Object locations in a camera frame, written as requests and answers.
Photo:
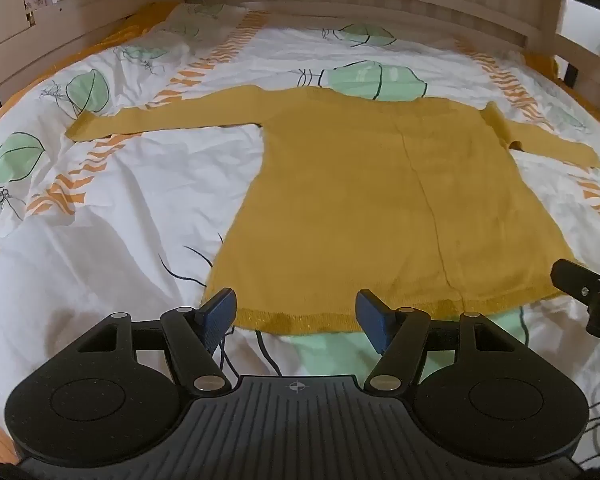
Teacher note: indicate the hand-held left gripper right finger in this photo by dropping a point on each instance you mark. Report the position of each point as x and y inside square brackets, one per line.
[375, 322]

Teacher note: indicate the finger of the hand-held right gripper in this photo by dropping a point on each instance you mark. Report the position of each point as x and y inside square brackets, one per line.
[572, 280]

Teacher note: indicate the yellow knit sweater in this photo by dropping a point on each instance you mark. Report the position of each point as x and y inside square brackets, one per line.
[355, 200]

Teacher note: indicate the floral box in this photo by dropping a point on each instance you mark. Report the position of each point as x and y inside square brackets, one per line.
[35, 0]

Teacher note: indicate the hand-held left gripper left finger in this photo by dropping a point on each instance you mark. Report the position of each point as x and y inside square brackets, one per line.
[219, 317]

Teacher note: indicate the white leaf-print duvet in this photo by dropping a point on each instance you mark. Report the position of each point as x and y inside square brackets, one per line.
[130, 210]

